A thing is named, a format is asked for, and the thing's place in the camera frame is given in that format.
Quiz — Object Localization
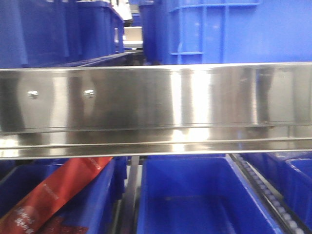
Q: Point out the dark blue bin upper left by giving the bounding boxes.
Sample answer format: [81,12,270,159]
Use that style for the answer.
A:
[0,0,124,68]

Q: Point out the stainless steel shelf rail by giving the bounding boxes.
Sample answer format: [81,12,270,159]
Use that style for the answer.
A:
[0,62,312,159]

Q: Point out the dark blue bin lower centre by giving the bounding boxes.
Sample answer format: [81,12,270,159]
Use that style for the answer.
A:
[136,157,282,234]

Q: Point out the dark blue bin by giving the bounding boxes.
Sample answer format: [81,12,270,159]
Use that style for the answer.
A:
[284,158,312,229]
[136,157,282,234]
[0,0,124,68]
[0,159,119,234]

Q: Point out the metal divider rail left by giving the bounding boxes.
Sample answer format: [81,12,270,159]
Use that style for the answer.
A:
[119,156,140,234]

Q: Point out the light blue plastic crate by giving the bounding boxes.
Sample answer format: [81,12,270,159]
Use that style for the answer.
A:
[138,0,312,65]

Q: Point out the red snack package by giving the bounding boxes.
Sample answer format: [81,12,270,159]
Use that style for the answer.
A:
[0,157,112,234]

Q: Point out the roller track right of centre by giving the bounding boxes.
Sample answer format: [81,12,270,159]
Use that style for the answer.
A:
[229,154,312,234]

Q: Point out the dark blue bin lower left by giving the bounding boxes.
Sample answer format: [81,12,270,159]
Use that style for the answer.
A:
[0,159,119,234]

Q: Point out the dark blue bin lower right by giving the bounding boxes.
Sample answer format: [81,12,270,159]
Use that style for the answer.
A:
[284,158,312,229]

